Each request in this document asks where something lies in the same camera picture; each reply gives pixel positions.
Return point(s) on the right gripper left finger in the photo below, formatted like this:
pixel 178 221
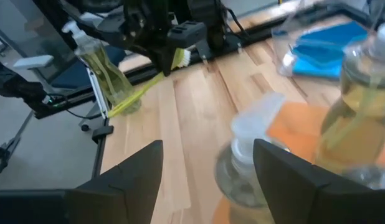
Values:
pixel 71 208

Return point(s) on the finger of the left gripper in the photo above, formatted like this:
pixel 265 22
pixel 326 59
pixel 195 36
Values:
pixel 163 59

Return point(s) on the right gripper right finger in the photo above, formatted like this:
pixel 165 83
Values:
pixel 320 208

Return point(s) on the yellow-green pump soap bottle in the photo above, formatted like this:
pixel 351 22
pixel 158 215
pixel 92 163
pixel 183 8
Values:
pixel 242 168
pixel 357 118
pixel 105 77

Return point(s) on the blue kitchen sponge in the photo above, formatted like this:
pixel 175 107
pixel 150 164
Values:
pixel 318 53
pixel 317 71
pixel 332 32

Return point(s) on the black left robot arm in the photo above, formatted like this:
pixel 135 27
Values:
pixel 208 15

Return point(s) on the white light strip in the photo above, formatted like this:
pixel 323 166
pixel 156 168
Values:
pixel 97 93

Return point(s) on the orange cloth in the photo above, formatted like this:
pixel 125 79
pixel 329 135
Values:
pixel 292 124

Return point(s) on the white flat item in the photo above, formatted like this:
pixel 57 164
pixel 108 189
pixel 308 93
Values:
pixel 33 61

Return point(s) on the clear plastic bin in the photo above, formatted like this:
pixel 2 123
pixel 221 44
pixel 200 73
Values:
pixel 286 62

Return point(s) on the black device green light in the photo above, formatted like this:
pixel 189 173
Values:
pixel 21 90

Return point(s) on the black aluminium rig frame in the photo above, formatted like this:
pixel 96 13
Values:
pixel 142 74

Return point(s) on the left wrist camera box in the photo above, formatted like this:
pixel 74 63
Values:
pixel 187 32

